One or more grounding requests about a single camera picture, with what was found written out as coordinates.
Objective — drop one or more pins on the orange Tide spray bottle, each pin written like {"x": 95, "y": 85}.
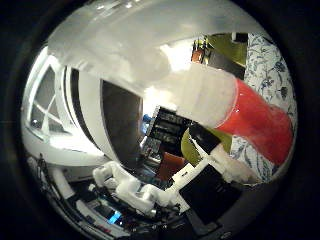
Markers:
{"x": 260, "y": 120}

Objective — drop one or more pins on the black shelf unit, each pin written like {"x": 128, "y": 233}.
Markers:
{"x": 166, "y": 128}

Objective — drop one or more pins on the yellow-green plastic chair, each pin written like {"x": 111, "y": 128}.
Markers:
{"x": 230, "y": 46}
{"x": 191, "y": 151}

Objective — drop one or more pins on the orange-brown chair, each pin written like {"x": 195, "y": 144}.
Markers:
{"x": 170, "y": 165}

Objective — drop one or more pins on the blue floral white tablecloth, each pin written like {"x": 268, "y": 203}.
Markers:
{"x": 266, "y": 66}

